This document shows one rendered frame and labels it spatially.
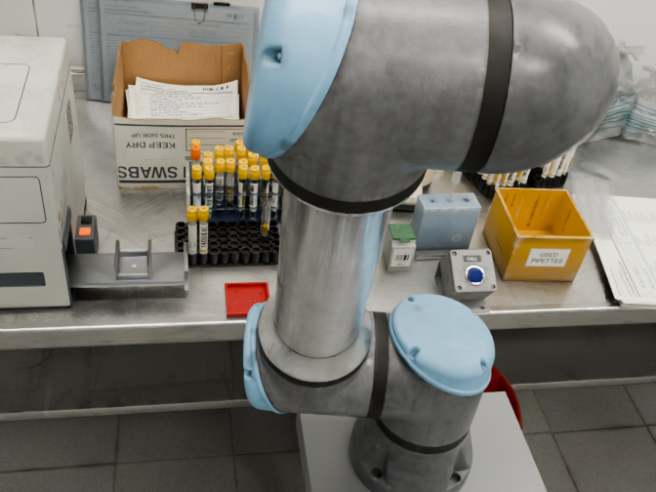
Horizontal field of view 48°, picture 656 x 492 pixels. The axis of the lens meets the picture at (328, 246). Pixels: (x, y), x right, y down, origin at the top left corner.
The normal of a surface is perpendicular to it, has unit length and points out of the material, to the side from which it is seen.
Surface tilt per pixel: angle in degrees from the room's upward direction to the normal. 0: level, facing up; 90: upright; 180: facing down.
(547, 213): 90
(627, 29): 90
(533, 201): 90
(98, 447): 0
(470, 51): 51
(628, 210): 1
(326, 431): 1
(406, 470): 72
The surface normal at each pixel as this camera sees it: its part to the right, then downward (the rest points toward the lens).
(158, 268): 0.11, -0.75
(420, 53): 0.07, -0.02
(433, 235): 0.18, 0.65
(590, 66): 0.60, 0.06
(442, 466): 0.34, 0.38
